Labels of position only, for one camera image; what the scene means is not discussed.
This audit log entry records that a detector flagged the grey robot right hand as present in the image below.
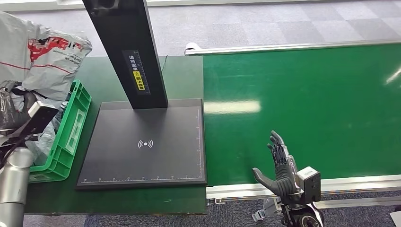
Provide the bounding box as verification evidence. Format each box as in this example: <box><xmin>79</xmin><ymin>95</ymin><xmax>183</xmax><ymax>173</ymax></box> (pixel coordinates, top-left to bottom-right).
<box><xmin>251</xmin><ymin>130</ymin><xmax>303</xmax><ymax>204</ymax></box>

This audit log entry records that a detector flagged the white plastic mailer black print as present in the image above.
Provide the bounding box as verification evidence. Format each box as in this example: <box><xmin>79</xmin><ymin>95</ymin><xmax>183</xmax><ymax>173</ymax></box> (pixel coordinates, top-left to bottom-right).
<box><xmin>0</xmin><ymin>11</ymin><xmax>93</xmax><ymax>102</ymax></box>

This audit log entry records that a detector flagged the green conveyor belt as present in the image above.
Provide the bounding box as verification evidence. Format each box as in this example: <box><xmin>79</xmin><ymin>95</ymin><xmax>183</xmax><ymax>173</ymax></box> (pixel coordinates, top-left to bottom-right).
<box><xmin>203</xmin><ymin>44</ymin><xmax>401</xmax><ymax>187</ymax></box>

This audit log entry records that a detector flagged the black inbound scanner machine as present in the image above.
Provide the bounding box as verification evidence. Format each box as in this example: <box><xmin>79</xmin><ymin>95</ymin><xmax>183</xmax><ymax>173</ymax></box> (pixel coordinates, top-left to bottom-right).
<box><xmin>76</xmin><ymin>0</ymin><xmax>208</xmax><ymax>190</ymax></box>

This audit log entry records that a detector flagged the white conveyor end cap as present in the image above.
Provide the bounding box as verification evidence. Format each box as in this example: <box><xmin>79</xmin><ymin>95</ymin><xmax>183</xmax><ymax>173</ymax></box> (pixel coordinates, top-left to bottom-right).
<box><xmin>184</xmin><ymin>42</ymin><xmax>203</xmax><ymax>55</ymax></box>

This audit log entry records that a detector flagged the white object on floor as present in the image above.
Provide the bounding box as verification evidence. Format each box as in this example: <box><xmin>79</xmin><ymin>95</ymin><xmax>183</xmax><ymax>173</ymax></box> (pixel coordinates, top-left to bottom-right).
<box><xmin>389</xmin><ymin>211</ymin><xmax>401</xmax><ymax>227</ymax></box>

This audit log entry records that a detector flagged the green plastic crate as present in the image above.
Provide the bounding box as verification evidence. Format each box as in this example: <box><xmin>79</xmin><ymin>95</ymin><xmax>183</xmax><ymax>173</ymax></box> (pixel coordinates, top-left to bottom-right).
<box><xmin>28</xmin><ymin>79</ymin><xmax>93</xmax><ymax>184</ymax></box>

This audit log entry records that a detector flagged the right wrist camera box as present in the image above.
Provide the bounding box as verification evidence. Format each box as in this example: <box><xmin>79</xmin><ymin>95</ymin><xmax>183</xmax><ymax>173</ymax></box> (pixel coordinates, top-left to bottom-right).
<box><xmin>296</xmin><ymin>166</ymin><xmax>322</xmax><ymax>203</ymax></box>

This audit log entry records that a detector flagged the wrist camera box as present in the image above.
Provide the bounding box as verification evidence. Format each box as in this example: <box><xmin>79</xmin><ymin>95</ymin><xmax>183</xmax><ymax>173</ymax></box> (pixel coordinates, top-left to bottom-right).
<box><xmin>18</xmin><ymin>101</ymin><xmax>59</xmax><ymax>139</ymax></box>
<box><xmin>296</xmin><ymin>166</ymin><xmax>322</xmax><ymax>203</ymax></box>

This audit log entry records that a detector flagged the metal bracket under conveyor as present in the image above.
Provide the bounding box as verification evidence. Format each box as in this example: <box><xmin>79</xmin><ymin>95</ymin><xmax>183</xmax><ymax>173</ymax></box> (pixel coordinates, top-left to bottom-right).
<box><xmin>251</xmin><ymin>198</ymin><xmax>283</xmax><ymax>222</ymax></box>

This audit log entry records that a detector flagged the aluminium conveyor side rail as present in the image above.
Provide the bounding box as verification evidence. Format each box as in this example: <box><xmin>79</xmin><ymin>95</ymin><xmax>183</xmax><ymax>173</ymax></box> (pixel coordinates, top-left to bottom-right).
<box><xmin>184</xmin><ymin>39</ymin><xmax>401</xmax><ymax>56</ymax></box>
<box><xmin>206</xmin><ymin>174</ymin><xmax>401</xmax><ymax>210</ymax></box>

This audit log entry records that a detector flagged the yellow sticker on scanner post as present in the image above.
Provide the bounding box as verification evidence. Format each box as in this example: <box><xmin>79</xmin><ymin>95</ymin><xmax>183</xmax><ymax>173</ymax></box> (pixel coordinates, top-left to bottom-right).
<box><xmin>132</xmin><ymin>70</ymin><xmax>146</xmax><ymax>91</ymax></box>

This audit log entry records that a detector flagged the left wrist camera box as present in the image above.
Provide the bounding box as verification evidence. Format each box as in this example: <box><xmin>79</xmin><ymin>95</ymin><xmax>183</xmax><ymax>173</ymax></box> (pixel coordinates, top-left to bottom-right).
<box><xmin>18</xmin><ymin>101</ymin><xmax>59</xmax><ymax>139</ymax></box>

